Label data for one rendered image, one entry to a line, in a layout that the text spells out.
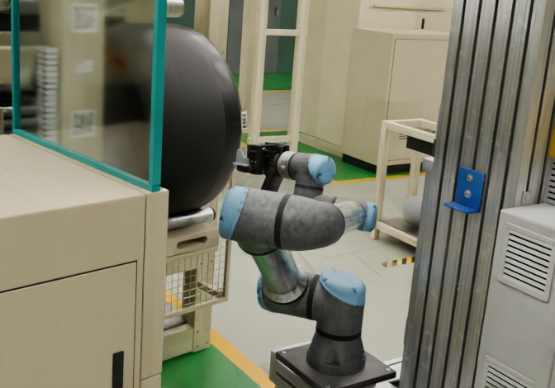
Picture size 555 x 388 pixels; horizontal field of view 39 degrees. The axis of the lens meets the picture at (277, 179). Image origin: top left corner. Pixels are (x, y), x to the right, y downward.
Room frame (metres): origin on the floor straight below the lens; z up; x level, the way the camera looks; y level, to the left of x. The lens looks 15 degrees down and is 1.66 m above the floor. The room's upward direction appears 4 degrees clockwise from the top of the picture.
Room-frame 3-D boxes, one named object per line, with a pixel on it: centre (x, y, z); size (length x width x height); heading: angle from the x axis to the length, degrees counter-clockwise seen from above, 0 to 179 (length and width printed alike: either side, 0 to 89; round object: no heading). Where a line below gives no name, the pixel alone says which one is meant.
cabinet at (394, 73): (7.21, -1.10, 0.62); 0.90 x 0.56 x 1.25; 124
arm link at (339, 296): (1.82, -0.18, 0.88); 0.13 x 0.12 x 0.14; 72
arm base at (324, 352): (1.81, -0.18, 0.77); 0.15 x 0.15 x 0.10
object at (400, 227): (4.84, -0.96, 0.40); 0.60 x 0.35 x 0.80; 34
